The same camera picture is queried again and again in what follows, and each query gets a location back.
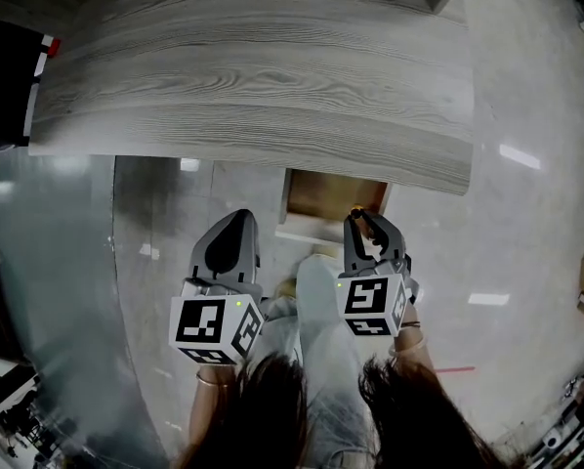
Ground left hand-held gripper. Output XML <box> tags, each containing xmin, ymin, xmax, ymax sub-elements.
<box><xmin>168</xmin><ymin>208</ymin><xmax>267</xmax><ymax>365</ymax></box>

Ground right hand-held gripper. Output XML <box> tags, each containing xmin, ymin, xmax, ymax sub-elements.
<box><xmin>335</xmin><ymin>210</ymin><xmax>421</xmax><ymax>337</ymax></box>

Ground wooden desk drawer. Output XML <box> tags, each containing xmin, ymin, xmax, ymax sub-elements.
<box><xmin>274</xmin><ymin>167</ymin><xmax>394</xmax><ymax>247</ymax></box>

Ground person's left forearm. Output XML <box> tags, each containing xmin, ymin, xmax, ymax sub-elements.
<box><xmin>188</xmin><ymin>363</ymin><xmax>240</xmax><ymax>456</ymax></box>

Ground person's right forearm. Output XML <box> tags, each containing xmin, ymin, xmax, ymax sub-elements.
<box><xmin>388</xmin><ymin>305</ymin><xmax>442</xmax><ymax>378</ymax></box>

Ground person's beige shoe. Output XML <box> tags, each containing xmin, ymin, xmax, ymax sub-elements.
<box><xmin>273</xmin><ymin>278</ymin><xmax>299</xmax><ymax>301</ymax></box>

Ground person's light grey trousers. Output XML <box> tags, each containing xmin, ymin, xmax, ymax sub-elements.
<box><xmin>260</xmin><ymin>254</ymin><xmax>379</xmax><ymax>466</ymax></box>

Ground pale pink bangle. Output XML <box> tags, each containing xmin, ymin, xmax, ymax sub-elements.
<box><xmin>388</xmin><ymin>337</ymin><xmax>429</xmax><ymax>360</ymax></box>

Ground grey wooden desk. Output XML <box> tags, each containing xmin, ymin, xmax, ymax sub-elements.
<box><xmin>27</xmin><ymin>0</ymin><xmax>477</xmax><ymax>197</ymax></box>

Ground white equipment table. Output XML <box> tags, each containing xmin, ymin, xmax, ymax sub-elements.
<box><xmin>0</xmin><ymin>349</ymin><xmax>96</xmax><ymax>469</ymax></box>

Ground black chair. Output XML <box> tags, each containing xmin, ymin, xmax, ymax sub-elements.
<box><xmin>0</xmin><ymin>17</ymin><xmax>49</xmax><ymax>153</ymax></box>

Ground thin gold bracelet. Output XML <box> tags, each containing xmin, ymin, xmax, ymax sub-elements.
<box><xmin>195</xmin><ymin>371</ymin><xmax>230</xmax><ymax>389</ymax></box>

